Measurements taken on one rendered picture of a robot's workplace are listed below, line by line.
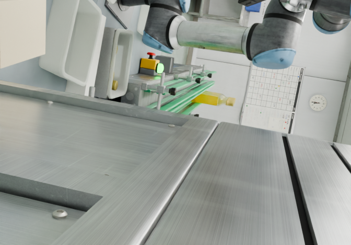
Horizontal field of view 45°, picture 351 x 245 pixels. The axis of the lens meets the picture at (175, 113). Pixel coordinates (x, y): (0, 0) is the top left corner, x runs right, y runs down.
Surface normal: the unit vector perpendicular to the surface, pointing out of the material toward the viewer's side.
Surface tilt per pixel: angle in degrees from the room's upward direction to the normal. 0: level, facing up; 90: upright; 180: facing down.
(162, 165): 90
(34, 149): 90
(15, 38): 0
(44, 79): 0
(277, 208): 90
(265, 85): 90
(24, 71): 0
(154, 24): 111
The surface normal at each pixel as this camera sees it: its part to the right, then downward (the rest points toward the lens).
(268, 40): -0.50, -0.14
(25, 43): 0.97, 0.18
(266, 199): 0.15, -0.97
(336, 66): -0.20, 0.14
